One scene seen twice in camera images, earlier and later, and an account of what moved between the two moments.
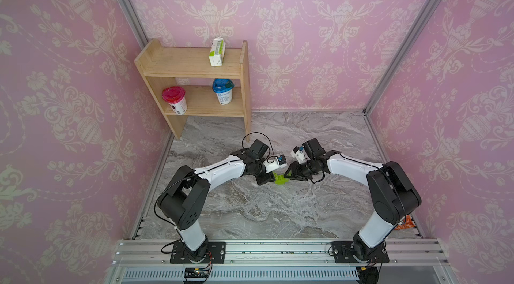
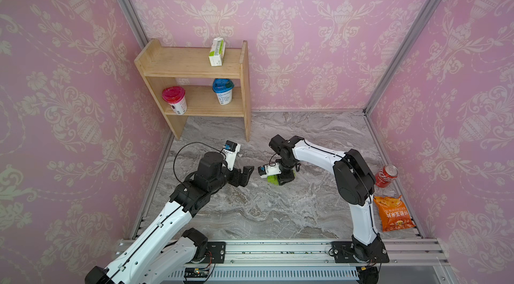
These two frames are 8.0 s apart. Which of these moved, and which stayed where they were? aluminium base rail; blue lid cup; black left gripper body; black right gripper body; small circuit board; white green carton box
Moved: black right gripper body; black left gripper body
Stayed: blue lid cup; small circuit board; aluminium base rail; white green carton box
